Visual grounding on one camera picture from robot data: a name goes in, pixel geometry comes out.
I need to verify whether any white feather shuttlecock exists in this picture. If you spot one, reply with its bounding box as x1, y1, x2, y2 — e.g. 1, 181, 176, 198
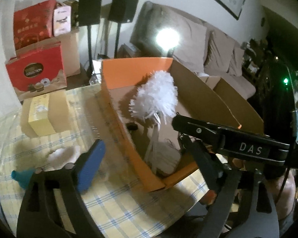
47, 146, 81, 170

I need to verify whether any clear plastic sheet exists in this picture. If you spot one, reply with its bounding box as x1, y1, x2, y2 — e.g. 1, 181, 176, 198
0, 84, 101, 175

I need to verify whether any blue collapsible funnel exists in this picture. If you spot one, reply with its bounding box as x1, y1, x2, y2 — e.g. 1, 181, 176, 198
11, 169, 35, 190

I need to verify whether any yellow tan small box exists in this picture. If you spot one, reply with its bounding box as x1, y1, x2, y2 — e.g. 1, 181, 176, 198
20, 90, 71, 138

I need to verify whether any white fluffy duster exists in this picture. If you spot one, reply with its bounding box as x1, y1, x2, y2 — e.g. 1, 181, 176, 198
128, 70, 179, 162

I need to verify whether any white earphone case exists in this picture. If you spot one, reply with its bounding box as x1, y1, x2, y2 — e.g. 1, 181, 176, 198
144, 141, 181, 176

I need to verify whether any person's right hand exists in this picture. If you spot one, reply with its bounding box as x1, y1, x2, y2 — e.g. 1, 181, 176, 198
265, 170, 296, 220

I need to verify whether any yellow plaid tablecloth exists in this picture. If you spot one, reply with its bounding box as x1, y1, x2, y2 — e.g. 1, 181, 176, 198
0, 85, 208, 237

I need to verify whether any open brown cardboard box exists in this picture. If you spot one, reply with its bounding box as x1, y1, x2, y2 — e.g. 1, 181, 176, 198
198, 75, 265, 135

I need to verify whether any orange cardboard box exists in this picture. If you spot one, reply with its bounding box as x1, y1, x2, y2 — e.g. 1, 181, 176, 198
102, 58, 242, 192

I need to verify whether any red collection gift bag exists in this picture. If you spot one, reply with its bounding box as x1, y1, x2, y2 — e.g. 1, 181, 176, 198
6, 42, 67, 101

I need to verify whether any bright led lamp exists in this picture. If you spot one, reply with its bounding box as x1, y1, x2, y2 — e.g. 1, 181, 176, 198
156, 27, 181, 58

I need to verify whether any large brown cardboard box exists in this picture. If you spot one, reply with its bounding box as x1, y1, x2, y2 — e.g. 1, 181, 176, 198
14, 27, 81, 78

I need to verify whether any brown sofa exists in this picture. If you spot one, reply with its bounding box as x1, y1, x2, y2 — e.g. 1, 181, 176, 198
130, 1, 256, 99

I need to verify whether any pink tissue pack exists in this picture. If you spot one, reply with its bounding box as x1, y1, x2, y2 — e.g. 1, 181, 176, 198
53, 3, 71, 36

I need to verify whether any red gift bag top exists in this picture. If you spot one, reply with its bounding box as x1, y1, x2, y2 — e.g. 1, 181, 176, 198
13, 0, 57, 50

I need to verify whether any right black speaker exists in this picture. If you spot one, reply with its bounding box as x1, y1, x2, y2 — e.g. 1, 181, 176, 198
108, 0, 139, 24

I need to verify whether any black speaker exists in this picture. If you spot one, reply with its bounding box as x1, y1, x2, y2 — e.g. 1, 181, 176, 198
78, 0, 102, 26
108, 0, 139, 24

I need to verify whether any left black speaker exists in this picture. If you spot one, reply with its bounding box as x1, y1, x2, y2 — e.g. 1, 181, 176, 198
78, 0, 102, 26

